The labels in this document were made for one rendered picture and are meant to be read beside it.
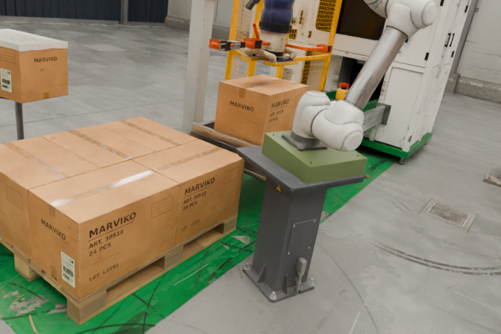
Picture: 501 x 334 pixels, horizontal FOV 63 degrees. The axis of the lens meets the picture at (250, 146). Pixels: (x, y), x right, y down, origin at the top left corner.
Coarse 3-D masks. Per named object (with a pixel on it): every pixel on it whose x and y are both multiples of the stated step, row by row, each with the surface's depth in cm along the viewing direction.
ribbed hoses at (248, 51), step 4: (248, 48) 276; (256, 48) 274; (284, 48) 298; (288, 48) 299; (248, 52) 276; (252, 52) 274; (256, 52) 274; (260, 52) 270; (264, 52) 269; (268, 52) 269; (284, 52) 299; (288, 52) 299; (292, 52) 294; (296, 52) 297; (264, 56) 270; (268, 56) 268; (272, 56) 269; (292, 56) 293; (296, 56) 296; (272, 60) 273; (276, 60) 275
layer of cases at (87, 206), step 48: (0, 144) 233; (48, 144) 242; (96, 144) 252; (144, 144) 263; (192, 144) 275; (0, 192) 209; (48, 192) 191; (96, 192) 197; (144, 192) 203; (192, 192) 230; (48, 240) 189; (96, 240) 182; (144, 240) 209; (96, 288) 191
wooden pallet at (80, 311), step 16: (224, 224) 270; (0, 240) 221; (192, 240) 261; (208, 240) 264; (16, 256) 213; (160, 256) 224; (176, 256) 236; (32, 272) 210; (128, 272) 206; (144, 272) 226; (160, 272) 228; (64, 288) 190; (112, 288) 212; (128, 288) 213; (80, 304) 185; (96, 304) 194; (112, 304) 203; (80, 320) 188
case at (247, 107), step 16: (240, 80) 294; (256, 80) 302; (272, 80) 311; (224, 96) 280; (240, 96) 273; (256, 96) 266; (272, 96) 265; (288, 96) 286; (224, 112) 283; (240, 112) 276; (256, 112) 269; (272, 112) 272; (288, 112) 294; (224, 128) 286; (240, 128) 279; (256, 128) 272; (272, 128) 279; (288, 128) 302; (256, 144) 275
